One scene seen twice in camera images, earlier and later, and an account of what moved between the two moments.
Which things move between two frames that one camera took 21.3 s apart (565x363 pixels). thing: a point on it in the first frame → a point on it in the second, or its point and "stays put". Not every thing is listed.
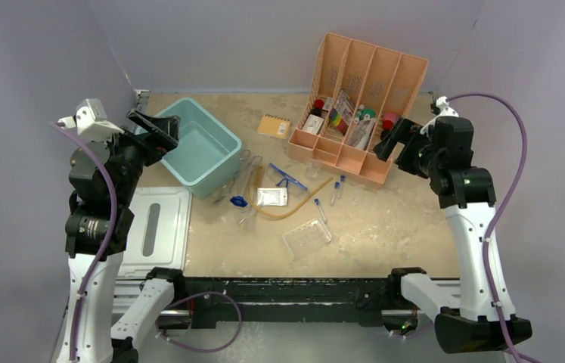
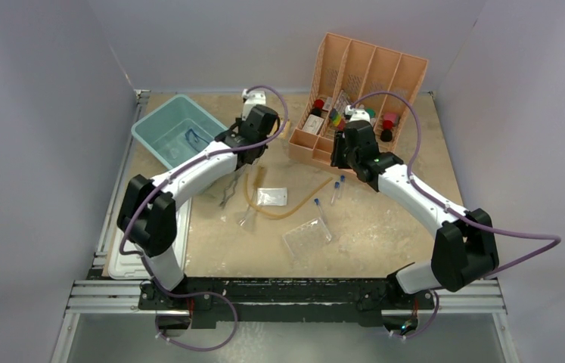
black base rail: (290, 302) stays put
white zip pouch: (271, 197) stays put
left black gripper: (156, 144) → (239, 121)
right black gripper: (405, 160) → (336, 159)
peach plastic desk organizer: (359, 90) stays put
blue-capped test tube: (336, 188) stays put
